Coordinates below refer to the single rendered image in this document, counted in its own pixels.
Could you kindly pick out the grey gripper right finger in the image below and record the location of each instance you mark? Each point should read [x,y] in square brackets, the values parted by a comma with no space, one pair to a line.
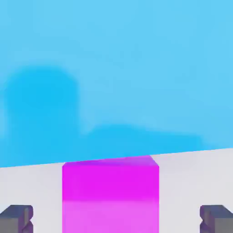
[220,218]

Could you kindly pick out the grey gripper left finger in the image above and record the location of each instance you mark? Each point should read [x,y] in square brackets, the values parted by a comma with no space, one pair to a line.
[12,218]

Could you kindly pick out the small magenta cube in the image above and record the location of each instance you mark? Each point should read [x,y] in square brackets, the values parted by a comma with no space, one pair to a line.
[110,191]

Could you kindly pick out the large light blue box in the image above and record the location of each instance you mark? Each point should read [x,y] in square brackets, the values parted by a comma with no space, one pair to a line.
[116,72]

